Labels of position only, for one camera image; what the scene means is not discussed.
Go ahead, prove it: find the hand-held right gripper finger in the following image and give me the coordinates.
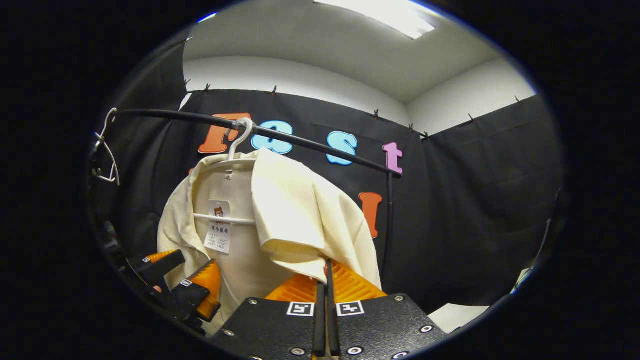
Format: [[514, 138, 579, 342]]
[[327, 259, 447, 360], [209, 259, 328, 360]]

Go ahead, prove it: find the white plastic hanger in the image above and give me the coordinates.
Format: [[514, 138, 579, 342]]
[[94, 107, 121, 187], [192, 117, 258, 226]]

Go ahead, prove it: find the cream button shirt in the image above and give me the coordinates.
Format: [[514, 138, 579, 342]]
[[157, 147, 383, 337]]

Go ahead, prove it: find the black backdrop cloth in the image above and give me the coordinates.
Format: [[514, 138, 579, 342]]
[[89, 37, 563, 321]]

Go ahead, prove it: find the white plastic object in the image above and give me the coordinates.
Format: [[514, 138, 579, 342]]
[[510, 267, 534, 296]]

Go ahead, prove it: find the row of black cloth clips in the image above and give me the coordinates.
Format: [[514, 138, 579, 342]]
[[182, 36, 523, 141]]

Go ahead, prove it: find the large ceiling light panel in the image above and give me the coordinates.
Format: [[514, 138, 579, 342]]
[[314, 0, 436, 40]]

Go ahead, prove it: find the black clothes rail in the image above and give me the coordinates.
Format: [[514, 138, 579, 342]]
[[111, 108, 403, 276]]

